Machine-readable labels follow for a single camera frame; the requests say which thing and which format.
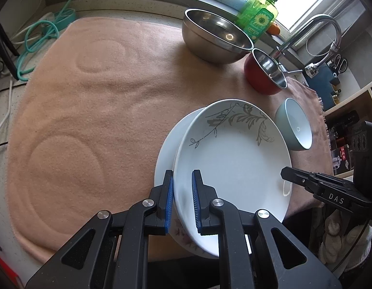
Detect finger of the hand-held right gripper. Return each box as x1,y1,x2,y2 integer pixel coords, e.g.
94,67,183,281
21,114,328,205
280,165,372,214

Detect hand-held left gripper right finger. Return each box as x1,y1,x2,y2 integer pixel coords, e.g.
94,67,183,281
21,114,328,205
191,169,343,289

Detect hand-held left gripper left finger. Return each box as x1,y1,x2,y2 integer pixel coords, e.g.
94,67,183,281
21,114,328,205
25,169,174,289

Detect white plate pink floral rim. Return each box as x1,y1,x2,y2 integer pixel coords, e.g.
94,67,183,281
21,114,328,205
154,107,219,258

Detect white plate grey leaf print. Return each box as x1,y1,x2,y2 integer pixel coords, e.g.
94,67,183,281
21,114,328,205
173,99,292,259

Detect light blue ceramic bowl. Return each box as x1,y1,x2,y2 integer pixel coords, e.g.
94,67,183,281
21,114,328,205
275,98,313,151

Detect red steel-lined bowl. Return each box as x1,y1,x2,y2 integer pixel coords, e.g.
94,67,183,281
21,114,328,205
244,48,288,95

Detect large stainless steel bowl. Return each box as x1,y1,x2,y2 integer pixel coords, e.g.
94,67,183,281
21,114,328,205
182,8,253,64

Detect person's right hand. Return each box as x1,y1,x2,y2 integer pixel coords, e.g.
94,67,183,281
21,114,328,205
320,208,372,273

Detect wooden shelf unit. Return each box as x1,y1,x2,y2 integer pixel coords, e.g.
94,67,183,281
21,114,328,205
323,81,372,177

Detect scissors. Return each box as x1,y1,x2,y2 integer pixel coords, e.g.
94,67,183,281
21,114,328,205
332,55,348,74

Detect pink towel mat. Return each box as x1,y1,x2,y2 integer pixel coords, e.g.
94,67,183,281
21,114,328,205
7,16,329,262

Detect chrome faucet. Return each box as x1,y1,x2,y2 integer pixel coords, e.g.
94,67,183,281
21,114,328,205
275,14,342,76

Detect red flat object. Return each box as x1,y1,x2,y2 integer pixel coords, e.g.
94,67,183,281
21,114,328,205
0,248,21,283

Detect green dish soap bottle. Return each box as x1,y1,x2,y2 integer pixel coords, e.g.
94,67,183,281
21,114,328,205
236,0,286,44

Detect metal sprayer hose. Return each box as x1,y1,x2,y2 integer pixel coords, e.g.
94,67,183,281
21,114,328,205
303,39,343,77

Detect thick white cable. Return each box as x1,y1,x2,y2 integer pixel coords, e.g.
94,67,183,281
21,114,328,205
0,78,14,140

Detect teal round hose holder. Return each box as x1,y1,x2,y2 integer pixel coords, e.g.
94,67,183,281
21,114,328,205
52,8,76,26

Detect green hose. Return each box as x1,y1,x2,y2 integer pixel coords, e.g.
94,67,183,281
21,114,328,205
16,0,87,82

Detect thin white plug cable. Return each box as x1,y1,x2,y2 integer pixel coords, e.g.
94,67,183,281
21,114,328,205
10,0,54,44

